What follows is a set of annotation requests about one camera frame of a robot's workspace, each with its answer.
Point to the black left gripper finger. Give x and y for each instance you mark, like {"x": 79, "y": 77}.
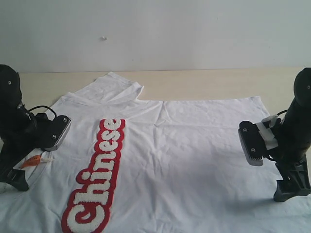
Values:
{"x": 295, "y": 181}

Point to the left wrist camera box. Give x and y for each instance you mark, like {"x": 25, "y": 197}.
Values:
{"x": 55, "y": 133}

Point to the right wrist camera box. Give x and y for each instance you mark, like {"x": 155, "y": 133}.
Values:
{"x": 252, "y": 143}

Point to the orange clothing tag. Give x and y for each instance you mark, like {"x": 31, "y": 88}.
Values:
{"x": 35, "y": 160}

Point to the white t-shirt red lettering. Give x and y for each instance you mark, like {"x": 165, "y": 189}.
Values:
{"x": 150, "y": 166}

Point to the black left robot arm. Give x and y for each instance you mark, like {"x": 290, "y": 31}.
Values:
{"x": 11, "y": 105}

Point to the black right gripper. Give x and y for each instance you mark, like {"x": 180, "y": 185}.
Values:
{"x": 288, "y": 145}

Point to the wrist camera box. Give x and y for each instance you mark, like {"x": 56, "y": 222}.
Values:
{"x": 55, "y": 133}
{"x": 252, "y": 143}

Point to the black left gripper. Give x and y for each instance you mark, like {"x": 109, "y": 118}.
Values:
{"x": 20, "y": 136}

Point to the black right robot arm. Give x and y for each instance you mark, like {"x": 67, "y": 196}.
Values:
{"x": 299, "y": 111}

